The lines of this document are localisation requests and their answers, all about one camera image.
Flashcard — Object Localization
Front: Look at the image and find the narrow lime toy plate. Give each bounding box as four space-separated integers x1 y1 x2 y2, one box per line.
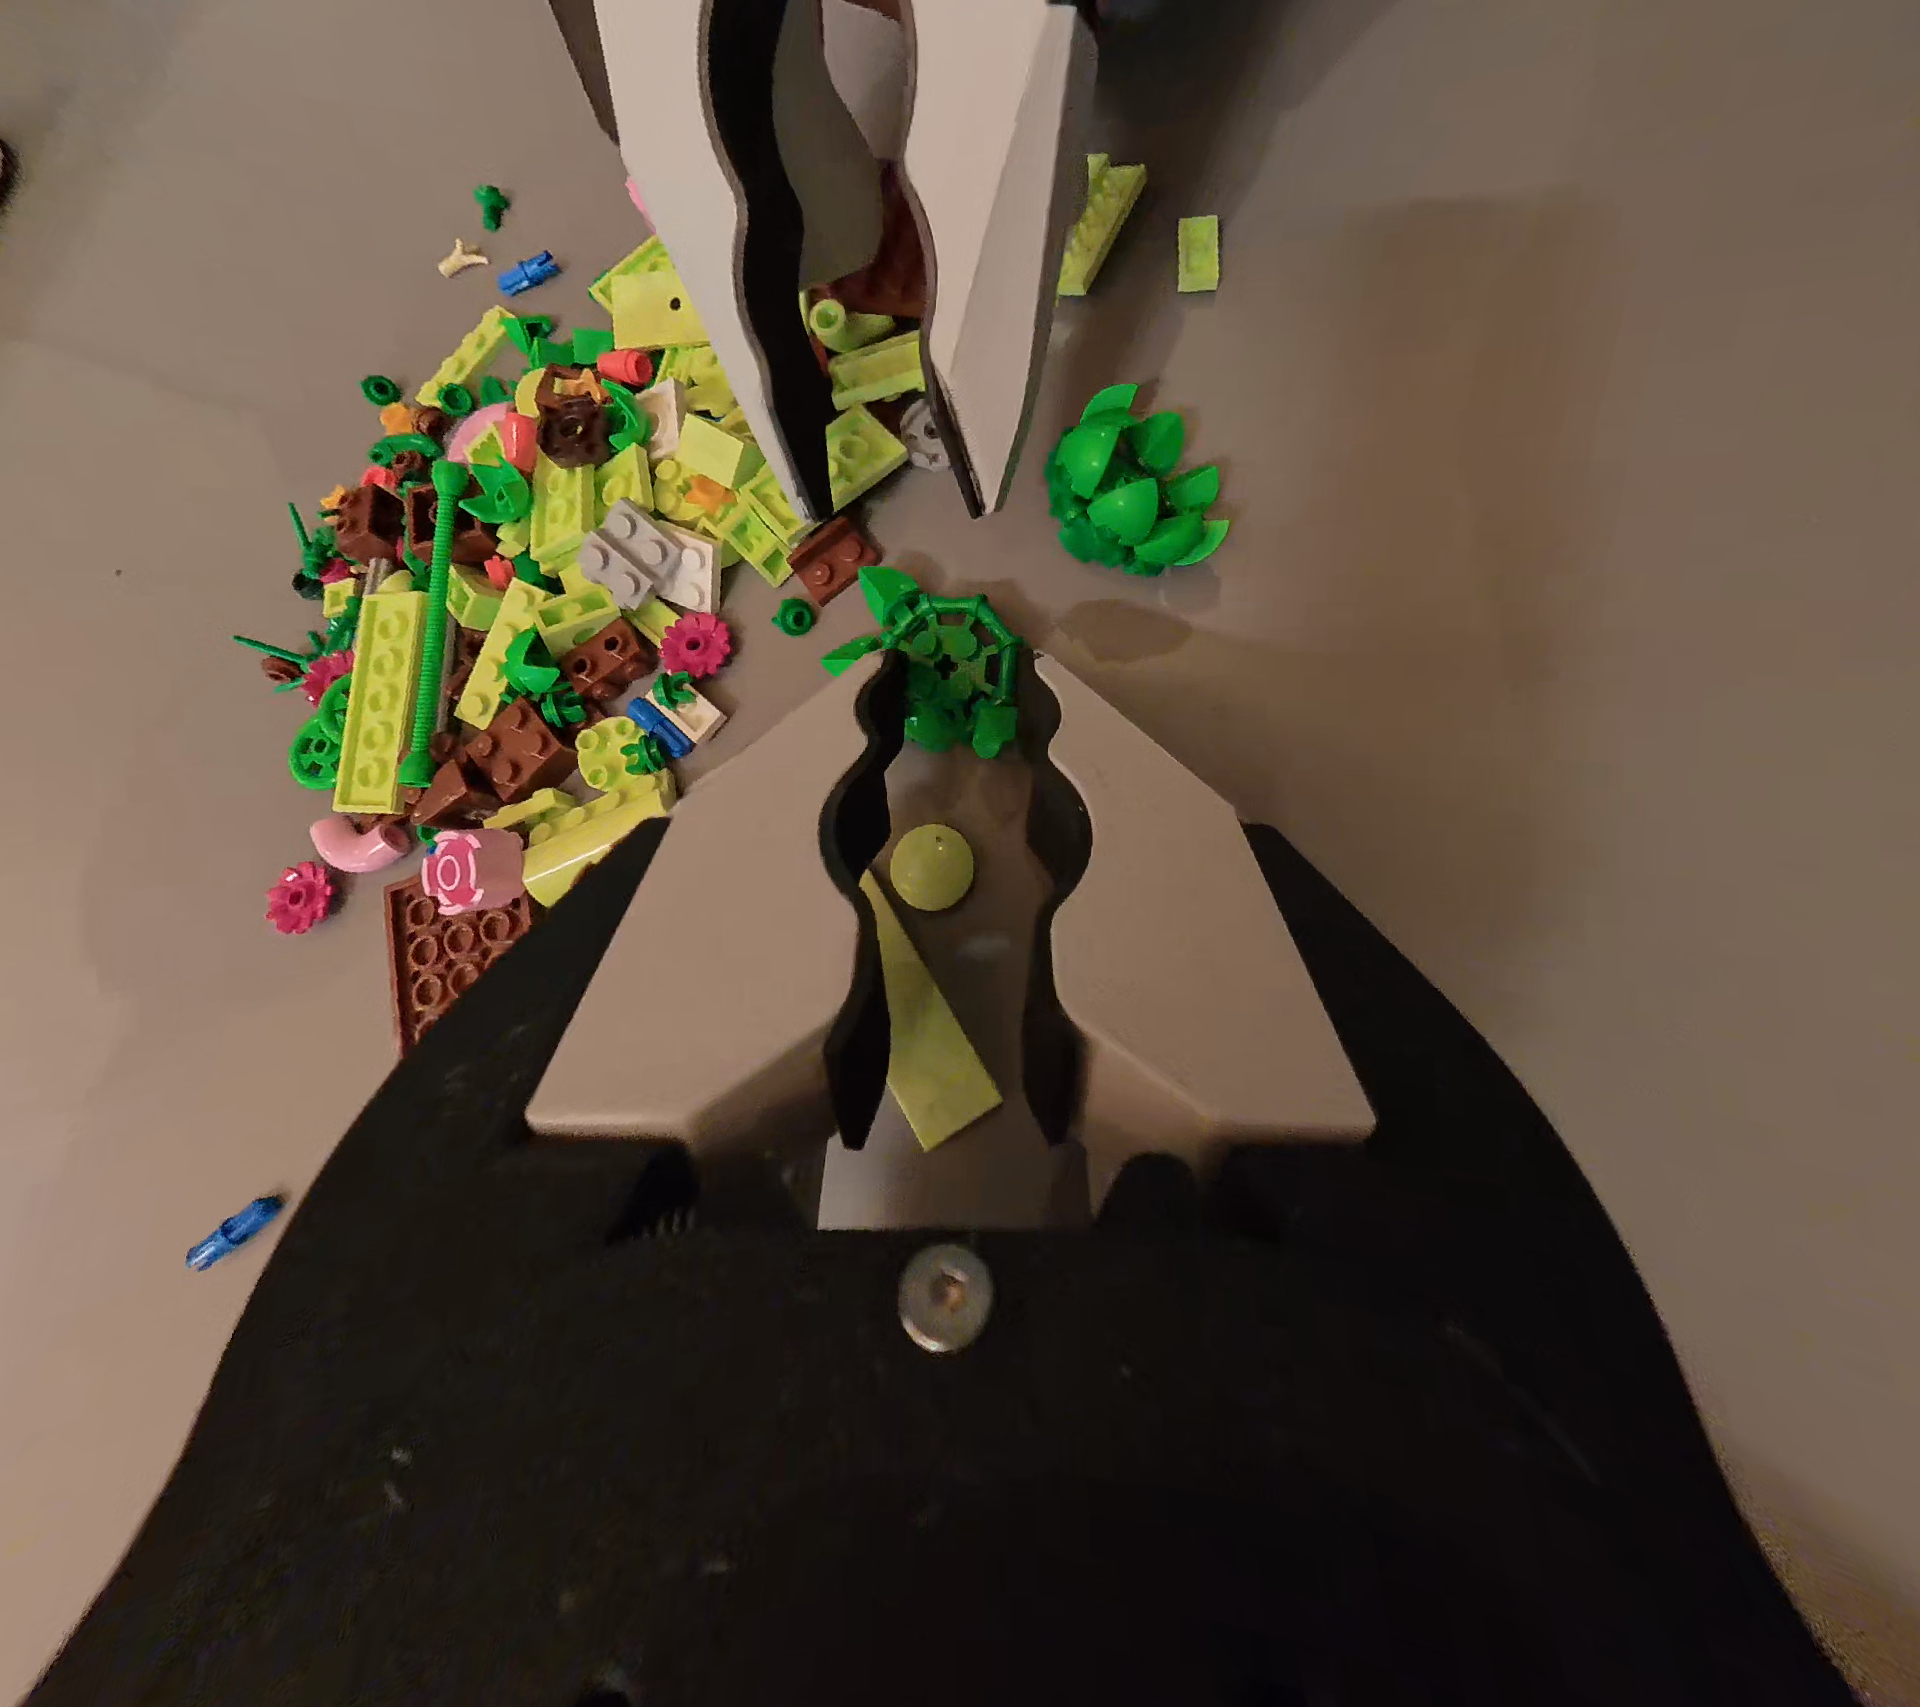
413 304 517 413

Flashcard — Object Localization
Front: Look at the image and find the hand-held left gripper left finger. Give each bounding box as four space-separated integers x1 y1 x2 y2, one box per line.
523 661 898 1151

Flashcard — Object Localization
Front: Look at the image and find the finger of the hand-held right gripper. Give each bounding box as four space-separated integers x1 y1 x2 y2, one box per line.
554 0 837 527
832 0 1102 521

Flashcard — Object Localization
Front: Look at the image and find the lime ridged toy brick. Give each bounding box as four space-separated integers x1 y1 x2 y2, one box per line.
1056 154 1151 300

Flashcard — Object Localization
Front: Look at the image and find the brown toy brick plate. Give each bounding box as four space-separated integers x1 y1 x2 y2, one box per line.
839 184 930 328
379 873 535 1055

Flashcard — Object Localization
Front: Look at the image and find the pile of small toy bricks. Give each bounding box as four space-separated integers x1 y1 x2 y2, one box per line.
232 234 1037 1157

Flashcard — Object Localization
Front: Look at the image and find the green leafy brick plant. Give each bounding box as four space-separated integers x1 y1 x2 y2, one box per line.
819 561 1032 761

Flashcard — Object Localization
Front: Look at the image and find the lime face print tile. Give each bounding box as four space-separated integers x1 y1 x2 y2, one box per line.
589 236 708 354

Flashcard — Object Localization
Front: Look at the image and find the pink printed round tile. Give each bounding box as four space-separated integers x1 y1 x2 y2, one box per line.
417 831 528 915

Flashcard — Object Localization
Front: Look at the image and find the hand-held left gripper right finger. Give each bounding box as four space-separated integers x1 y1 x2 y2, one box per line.
1024 653 1381 1187

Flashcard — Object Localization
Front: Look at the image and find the green leaf cluster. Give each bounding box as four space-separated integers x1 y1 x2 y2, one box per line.
1043 382 1233 577

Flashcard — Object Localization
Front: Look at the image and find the pink curved toy tube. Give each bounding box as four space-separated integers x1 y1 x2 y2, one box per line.
307 813 416 877

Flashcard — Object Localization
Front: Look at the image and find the long wide lime plate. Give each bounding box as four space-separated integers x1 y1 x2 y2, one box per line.
330 587 431 817

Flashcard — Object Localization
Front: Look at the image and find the green toy stem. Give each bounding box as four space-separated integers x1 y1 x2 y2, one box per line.
396 459 475 791

